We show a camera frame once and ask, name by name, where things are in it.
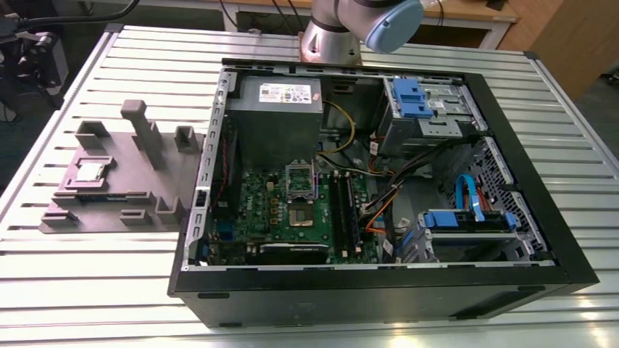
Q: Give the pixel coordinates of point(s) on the grey power supply unit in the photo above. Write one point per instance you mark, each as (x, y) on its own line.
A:
(281, 137)

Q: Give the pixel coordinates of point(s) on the blue plastic drive carrier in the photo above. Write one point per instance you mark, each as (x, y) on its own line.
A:
(411, 90)

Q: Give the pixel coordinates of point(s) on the brown wooden cabinet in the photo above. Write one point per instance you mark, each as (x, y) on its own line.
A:
(570, 43)

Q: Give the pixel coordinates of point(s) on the green motherboard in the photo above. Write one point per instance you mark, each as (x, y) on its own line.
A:
(261, 217)

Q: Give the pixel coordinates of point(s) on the green RAM stick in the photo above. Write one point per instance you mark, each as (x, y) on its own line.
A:
(105, 198)

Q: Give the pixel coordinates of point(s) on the silver square CPU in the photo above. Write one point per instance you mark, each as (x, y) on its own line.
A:
(90, 172)

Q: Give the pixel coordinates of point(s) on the wooden desk white frame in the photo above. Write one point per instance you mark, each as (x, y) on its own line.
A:
(498, 16)

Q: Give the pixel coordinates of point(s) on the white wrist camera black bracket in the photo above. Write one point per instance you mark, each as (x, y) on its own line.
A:
(55, 61)

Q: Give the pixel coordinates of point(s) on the black graphics card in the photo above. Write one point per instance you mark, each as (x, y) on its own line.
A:
(290, 255)

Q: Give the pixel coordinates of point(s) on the metal disk bay cage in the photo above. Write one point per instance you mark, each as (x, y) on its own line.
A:
(426, 250)

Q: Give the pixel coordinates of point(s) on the metal drive cage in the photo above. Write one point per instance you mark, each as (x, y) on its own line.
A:
(438, 127)

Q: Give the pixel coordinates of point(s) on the black RAM slot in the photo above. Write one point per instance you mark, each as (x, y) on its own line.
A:
(338, 210)
(351, 210)
(345, 210)

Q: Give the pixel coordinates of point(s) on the hard disk in blue carrier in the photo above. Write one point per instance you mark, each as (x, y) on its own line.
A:
(442, 219)

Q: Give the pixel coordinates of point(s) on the grey plastic parts rack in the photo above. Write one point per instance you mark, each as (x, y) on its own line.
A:
(121, 174)

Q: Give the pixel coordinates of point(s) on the CPU socket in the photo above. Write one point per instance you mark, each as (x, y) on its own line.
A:
(302, 216)

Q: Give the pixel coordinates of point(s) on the black open PC case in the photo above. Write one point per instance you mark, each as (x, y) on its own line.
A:
(338, 290)

